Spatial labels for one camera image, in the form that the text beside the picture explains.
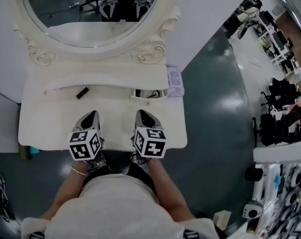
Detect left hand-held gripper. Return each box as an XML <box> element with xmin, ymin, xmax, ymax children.
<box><xmin>68</xmin><ymin>111</ymin><xmax>103</xmax><ymax>161</ymax></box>

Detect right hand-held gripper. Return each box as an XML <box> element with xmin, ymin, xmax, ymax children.
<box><xmin>133</xmin><ymin>110</ymin><xmax>167</xmax><ymax>158</ymax></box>

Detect black lipstick tube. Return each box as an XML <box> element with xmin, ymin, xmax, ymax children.
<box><xmin>76</xmin><ymin>86</ymin><xmax>90</xmax><ymax>100</ymax></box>

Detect white ornate vanity table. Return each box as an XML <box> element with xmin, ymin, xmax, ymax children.
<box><xmin>13</xmin><ymin>0</ymin><xmax>188</xmax><ymax>152</ymax></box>

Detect person's left forearm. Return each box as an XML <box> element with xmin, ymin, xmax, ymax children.
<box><xmin>39</xmin><ymin>160</ymin><xmax>91</xmax><ymax>220</ymax></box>

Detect person's right forearm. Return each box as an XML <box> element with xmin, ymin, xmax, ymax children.
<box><xmin>146</xmin><ymin>158</ymin><xmax>198</xmax><ymax>219</ymax></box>

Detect person's right shoe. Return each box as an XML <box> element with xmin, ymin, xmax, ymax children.
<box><xmin>130</xmin><ymin>150</ymin><xmax>151</xmax><ymax>165</ymax></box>

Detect person's shoe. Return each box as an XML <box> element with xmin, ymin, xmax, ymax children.
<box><xmin>130</xmin><ymin>150</ymin><xmax>151</xmax><ymax>165</ymax></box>
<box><xmin>94</xmin><ymin>150</ymin><xmax>108</xmax><ymax>170</ymax></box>

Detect person's left shoe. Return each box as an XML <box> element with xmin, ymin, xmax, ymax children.
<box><xmin>94</xmin><ymin>150</ymin><xmax>108</xmax><ymax>170</ymax></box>

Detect purple tissue pack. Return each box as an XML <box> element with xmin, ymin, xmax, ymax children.
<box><xmin>166</xmin><ymin>66</ymin><xmax>185</xmax><ymax>97</ymax></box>

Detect person's black trousers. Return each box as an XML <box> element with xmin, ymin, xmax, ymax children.
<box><xmin>83</xmin><ymin>162</ymin><xmax>158</xmax><ymax>196</ymax></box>

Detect olive rolled mat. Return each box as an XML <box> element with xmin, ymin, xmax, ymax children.
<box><xmin>18</xmin><ymin>145</ymin><xmax>30</xmax><ymax>161</ymax></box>

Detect person's white shirt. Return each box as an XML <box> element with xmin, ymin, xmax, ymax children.
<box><xmin>20</xmin><ymin>173</ymin><xmax>215</xmax><ymax>239</ymax></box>

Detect oval white-framed mirror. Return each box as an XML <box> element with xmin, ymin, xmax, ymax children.
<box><xmin>13</xmin><ymin>0</ymin><xmax>181</xmax><ymax>68</ymax></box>

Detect black cylinder bin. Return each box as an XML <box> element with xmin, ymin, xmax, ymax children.
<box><xmin>245</xmin><ymin>167</ymin><xmax>264</xmax><ymax>182</ymax></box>

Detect small beige box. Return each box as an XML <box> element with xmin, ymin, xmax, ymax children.
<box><xmin>212</xmin><ymin>210</ymin><xmax>232</xmax><ymax>230</ymax></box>

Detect black office chair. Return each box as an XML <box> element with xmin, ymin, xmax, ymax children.
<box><xmin>261</xmin><ymin>77</ymin><xmax>300</xmax><ymax>112</ymax></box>
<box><xmin>252</xmin><ymin>113</ymin><xmax>301</xmax><ymax>148</ymax></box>

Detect white robot head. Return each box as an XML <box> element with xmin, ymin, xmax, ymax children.
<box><xmin>242</xmin><ymin>201</ymin><xmax>263</xmax><ymax>219</ymax></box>

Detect white shelf with robots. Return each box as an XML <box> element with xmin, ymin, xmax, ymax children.
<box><xmin>242</xmin><ymin>158</ymin><xmax>301</xmax><ymax>239</ymax></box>

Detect row of office desks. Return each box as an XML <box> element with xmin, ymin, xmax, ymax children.
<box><xmin>256</xmin><ymin>8</ymin><xmax>301</xmax><ymax>72</ymax></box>

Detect thin gold bracelet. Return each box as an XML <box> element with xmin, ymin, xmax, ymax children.
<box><xmin>71</xmin><ymin>166</ymin><xmax>88</xmax><ymax>176</ymax></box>

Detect bundle of black cables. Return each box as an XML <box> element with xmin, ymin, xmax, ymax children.
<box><xmin>0</xmin><ymin>175</ymin><xmax>16</xmax><ymax>224</ymax></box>

